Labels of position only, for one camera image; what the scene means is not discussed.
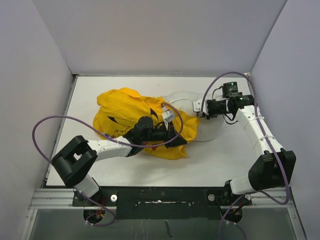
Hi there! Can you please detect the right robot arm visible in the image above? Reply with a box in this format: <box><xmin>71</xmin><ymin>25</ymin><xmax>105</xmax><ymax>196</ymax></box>
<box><xmin>193</xmin><ymin>82</ymin><xmax>296</xmax><ymax>205</ymax></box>

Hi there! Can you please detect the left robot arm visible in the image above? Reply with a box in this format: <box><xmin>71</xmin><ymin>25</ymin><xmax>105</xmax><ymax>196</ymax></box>
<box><xmin>51</xmin><ymin>116</ymin><xmax>187</xmax><ymax>206</ymax></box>

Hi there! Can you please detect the purple cable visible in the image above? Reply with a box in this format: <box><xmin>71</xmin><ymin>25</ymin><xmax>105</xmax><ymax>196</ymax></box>
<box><xmin>32</xmin><ymin>101</ymin><xmax>185</xmax><ymax>228</ymax></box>
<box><xmin>201</xmin><ymin>71</ymin><xmax>292</xmax><ymax>240</ymax></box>

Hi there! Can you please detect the white pillow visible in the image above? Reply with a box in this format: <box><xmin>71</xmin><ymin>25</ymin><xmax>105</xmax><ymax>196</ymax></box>
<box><xmin>159</xmin><ymin>91</ymin><xmax>226</xmax><ymax>143</ymax></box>

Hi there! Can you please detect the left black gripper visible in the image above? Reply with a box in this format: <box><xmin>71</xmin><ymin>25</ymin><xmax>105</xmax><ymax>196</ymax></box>
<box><xmin>142</xmin><ymin>120</ymin><xmax>187</xmax><ymax>149</ymax></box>

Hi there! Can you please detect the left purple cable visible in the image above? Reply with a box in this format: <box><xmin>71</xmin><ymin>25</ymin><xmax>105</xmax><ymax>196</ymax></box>
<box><xmin>32</xmin><ymin>101</ymin><xmax>185</xmax><ymax>228</ymax></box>

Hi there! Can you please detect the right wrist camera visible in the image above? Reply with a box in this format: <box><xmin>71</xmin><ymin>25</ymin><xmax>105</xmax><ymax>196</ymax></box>
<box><xmin>192</xmin><ymin>99</ymin><xmax>208</xmax><ymax>115</ymax></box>

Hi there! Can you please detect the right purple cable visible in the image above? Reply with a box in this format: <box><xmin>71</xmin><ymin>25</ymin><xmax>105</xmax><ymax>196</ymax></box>
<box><xmin>201</xmin><ymin>71</ymin><xmax>292</xmax><ymax>240</ymax></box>

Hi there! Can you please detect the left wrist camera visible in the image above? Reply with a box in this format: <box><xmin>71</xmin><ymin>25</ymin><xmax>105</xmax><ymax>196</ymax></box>
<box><xmin>161</xmin><ymin>106</ymin><xmax>176</xmax><ymax>124</ymax></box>

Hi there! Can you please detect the aluminium frame rail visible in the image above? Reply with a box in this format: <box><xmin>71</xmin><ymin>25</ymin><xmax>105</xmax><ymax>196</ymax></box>
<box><xmin>29</xmin><ymin>75</ymin><xmax>307</xmax><ymax>240</ymax></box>

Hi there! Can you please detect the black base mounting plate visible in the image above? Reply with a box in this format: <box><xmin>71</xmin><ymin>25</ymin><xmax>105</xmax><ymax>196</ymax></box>
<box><xmin>72</xmin><ymin>186</ymin><xmax>252</xmax><ymax>220</ymax></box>

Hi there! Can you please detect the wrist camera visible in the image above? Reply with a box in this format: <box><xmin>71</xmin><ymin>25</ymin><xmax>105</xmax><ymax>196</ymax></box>
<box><xmin>192</xmin><ymin>99</ymin><xmax>208</xmax><ymax>115</ymax></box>
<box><xmin>161</xmin><ymin>106</ymin><xmax>176</xmax><ymax>124</ymax></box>

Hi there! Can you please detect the yellow printed pillowcase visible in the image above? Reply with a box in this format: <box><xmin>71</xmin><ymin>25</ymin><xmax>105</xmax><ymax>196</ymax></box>
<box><xmin>93</xmin><ymin>87</ymin><xmax>200</xmax><ymax>160</ymax></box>

